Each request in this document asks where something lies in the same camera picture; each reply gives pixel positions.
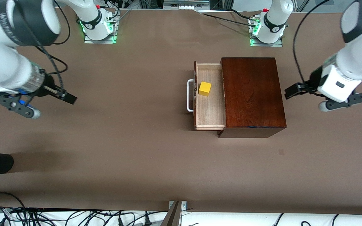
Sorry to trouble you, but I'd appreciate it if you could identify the yellow wooden block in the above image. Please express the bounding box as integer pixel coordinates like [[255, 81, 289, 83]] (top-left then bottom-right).
[[199, 81, 212, 97]]

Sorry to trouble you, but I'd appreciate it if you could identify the white power strip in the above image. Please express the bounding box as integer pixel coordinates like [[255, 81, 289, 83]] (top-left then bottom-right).
[[163, 0, 210, 10]]

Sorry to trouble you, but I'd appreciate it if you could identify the tangled black cable bundle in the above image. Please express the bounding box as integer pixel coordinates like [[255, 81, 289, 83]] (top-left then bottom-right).
[[0, 204, 169, 226]]

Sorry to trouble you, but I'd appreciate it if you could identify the brown paper table cover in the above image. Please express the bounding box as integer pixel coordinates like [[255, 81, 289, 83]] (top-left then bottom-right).
[[0, 7, 362, 216]]

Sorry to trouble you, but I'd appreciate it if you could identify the light wood drawer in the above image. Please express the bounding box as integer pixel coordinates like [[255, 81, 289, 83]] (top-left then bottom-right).
[[194, 61, 226, 131]]

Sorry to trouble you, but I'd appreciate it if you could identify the metal table edge bracket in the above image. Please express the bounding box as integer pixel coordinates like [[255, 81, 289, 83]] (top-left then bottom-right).
[[161, 200, 188, 226]]

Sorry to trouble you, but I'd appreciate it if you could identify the short black base cable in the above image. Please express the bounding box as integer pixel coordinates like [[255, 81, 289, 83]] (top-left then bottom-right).
[[230, 9, 255, 20]]

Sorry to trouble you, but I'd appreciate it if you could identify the white drawer handle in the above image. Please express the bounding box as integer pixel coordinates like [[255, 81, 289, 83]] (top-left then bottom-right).
[[186, 79, 196, 112]]

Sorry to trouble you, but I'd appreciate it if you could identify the dark brown wooden cabinet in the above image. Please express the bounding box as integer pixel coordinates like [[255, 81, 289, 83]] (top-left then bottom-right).
[[218, 57, 287, 138]]

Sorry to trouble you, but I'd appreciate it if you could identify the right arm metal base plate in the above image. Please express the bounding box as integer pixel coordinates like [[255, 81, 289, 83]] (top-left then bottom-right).
[[84, 13, 118, 44]]

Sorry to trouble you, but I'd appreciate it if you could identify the long black base cable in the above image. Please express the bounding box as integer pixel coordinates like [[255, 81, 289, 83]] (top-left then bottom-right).
[[198, 13, 260, 27]]

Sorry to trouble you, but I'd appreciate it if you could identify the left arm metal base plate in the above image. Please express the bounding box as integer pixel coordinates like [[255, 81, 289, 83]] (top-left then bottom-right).
[[249, 17, 283, 47]]

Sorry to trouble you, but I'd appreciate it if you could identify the black equipment box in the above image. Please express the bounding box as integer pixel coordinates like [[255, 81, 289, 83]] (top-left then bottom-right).
[[210, 0, 233, 10]]

